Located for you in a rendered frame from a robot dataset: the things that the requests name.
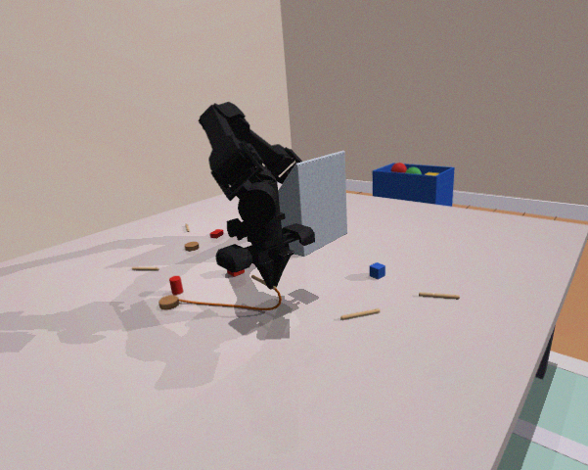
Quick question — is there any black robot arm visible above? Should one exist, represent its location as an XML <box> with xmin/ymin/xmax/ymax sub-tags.
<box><xmin>199</xmin><ymin>102</ymin><xmax>302</xmax><ymax>241</ymax></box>

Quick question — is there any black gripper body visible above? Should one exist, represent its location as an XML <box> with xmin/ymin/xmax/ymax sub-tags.
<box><xmin>215</xmin><ymin>208</ymin><xmax>315</xmax><ymax>272</ymax></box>

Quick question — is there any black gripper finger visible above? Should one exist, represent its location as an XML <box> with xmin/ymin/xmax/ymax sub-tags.
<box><xmin>268</xmin><ymin>250</ymin><xmax>294</xmax><ymax>287</ymax></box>
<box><xmin>252</xmin><ymin>258</ymin><xmax>274</xmax><ymax>290</ymax></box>

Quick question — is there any dark red cylinder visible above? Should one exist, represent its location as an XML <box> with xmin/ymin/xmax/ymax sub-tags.
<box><xmin>169</xmin><ymin>276</ymin><xmax>184</xmax><ymax>296</ymax></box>

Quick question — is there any small blue block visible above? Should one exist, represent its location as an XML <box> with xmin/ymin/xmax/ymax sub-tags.
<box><xmin>370</xmin><ymin>262</ymin><xmax>385</xmax><ymax>279</ymax></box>

